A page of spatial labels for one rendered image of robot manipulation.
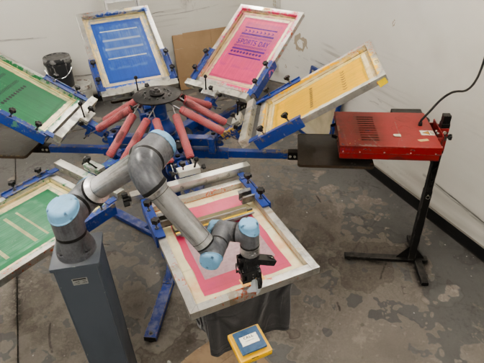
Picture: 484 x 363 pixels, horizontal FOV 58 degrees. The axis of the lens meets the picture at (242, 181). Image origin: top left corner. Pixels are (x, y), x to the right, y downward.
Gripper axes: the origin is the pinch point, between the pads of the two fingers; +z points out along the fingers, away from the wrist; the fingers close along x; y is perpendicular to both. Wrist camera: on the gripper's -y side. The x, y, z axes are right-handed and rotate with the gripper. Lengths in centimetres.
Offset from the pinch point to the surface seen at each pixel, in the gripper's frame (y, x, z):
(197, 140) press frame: -19, -129, -3
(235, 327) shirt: 6.9, -9.0, 31.5
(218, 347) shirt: 16.3, -8.6, 40.3
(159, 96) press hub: 0, -138, -34
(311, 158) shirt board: -77, -84, 3
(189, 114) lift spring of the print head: -14, -124, -24
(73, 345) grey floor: 87, -90, 98
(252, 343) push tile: 11.6, 21.0, 3.3
